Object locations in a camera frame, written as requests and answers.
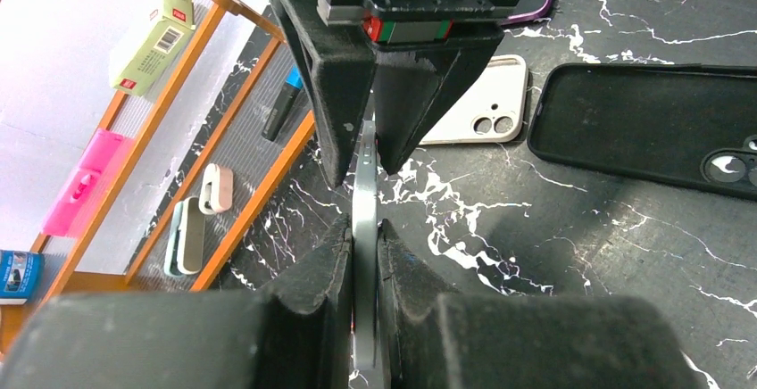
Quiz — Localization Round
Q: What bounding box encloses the black smartphone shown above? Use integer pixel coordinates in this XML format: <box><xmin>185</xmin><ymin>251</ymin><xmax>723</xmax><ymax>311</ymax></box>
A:
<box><xmin>351</xmin><ymin>94</ymin><xmax>379</xmax><ymax>371</ymax></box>

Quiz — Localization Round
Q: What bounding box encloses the black phone case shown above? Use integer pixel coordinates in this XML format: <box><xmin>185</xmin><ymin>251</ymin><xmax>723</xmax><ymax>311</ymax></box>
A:
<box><xmin>527</xmin><ymin>63</ymin><xmax>756</xmax><ymax>200</ymax></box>

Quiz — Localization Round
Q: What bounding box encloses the blue white round jar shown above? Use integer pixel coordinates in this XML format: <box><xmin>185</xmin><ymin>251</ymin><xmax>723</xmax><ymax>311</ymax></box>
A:
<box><xmin>1</xmin><ymin>250</ymin><xmax>44</xmax><ymax>305</ymax></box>

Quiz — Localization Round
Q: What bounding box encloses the teal grey stapler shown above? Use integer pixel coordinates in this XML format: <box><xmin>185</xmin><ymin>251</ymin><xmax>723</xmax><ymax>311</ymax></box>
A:
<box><xmin>163</xmin><ymin>196</ymin><xmax>205</xmax><ymax>277</ymax></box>

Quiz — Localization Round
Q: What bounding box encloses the orange wooden shelf rack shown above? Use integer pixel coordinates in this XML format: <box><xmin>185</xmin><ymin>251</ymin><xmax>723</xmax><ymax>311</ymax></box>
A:
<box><xmin>0</xmin><ymin>0</ymin><xmax>318</xmax><ymax>352</ymax></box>

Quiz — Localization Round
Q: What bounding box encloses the white cardboard box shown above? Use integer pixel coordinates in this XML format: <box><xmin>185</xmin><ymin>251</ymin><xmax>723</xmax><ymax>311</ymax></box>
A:
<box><xmin>108</xmin><ymin>0</ymin><xmax>195</xmax><ymax>96</ymax></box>

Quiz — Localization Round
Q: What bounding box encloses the pink phone case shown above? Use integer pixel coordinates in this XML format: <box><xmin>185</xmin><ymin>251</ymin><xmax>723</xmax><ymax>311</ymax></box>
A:
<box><xmin>420</xmin><ymin>54</ymin><xmax>529</xmax><ymax>145</ymax></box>

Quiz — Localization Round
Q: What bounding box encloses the pink plastic tool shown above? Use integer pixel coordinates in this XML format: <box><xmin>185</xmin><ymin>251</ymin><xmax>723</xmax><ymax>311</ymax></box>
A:
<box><xmin>40</xmin><ymin>128</ymin><xmax>134</xmax><ymax>238</ymax></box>

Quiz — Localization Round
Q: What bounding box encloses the black blue marker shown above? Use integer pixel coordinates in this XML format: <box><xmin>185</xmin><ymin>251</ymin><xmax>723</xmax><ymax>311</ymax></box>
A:
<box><xmin>262</xmin><ymin>65</ymin><xmax>304</xmax><ymax>142</ymax></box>

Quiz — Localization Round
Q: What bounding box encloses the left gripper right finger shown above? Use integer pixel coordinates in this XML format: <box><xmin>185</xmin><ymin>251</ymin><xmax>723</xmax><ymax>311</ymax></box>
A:
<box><xmin>378</xmin><ymin>220</ymin><xmax>699</xmax><ymax>388</ymax></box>

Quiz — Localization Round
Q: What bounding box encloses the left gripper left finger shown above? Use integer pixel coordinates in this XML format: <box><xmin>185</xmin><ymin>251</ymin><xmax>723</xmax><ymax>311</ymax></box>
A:
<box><xmin>1</xmin><ymin>216</ymin><xmax>353</xmax><ymax>388</ymax></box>

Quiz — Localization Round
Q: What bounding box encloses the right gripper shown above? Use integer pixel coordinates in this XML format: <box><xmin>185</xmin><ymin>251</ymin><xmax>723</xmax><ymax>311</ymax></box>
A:
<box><xmin>270</xmin><ymin>0</ymin><xmax>520</xmax><ymax>186</ymax></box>

